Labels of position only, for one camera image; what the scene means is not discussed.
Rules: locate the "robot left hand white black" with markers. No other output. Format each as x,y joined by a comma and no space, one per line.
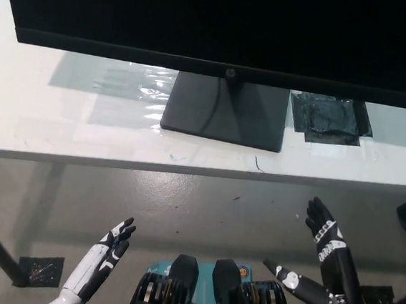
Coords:
97,262

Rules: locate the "black HP computer monitor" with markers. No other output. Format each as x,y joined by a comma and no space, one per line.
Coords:
201,15

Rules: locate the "clear plastic film sheet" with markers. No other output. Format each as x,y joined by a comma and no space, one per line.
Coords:
123,83

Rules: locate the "robot left black body block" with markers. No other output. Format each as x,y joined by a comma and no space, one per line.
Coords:
184,272

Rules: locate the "robot right hand black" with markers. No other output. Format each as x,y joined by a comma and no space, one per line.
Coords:
337,269

